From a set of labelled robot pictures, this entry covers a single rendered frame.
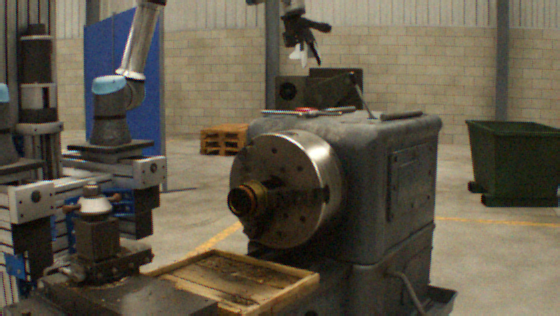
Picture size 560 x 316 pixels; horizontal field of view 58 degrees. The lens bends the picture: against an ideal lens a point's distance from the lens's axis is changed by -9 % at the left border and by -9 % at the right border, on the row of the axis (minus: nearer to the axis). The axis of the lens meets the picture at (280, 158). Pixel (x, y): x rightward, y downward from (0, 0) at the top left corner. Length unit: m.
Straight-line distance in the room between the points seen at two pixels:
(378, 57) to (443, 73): 1.39
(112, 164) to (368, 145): 0.86
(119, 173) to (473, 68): 9.99
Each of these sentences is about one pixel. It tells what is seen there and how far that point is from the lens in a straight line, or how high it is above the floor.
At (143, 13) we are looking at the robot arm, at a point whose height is 1.62.
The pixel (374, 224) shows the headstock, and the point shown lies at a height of 0.98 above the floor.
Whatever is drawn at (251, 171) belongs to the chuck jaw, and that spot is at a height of 1.14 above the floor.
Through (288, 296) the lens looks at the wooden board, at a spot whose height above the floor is 0.89.
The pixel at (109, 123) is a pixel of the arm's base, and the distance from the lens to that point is 1.88.
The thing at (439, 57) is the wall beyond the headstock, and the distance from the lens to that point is 11.37.
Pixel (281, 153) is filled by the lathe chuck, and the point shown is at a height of 1.19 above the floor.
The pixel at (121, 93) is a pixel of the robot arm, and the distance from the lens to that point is 1.90.
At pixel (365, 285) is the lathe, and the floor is 0.80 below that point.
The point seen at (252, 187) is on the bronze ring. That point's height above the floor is 1.12.
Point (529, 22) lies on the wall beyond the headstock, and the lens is 11.57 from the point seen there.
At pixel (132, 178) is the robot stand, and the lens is 1.82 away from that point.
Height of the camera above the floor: 1.40
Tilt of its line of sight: 9 degrees down
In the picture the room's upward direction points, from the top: straight up
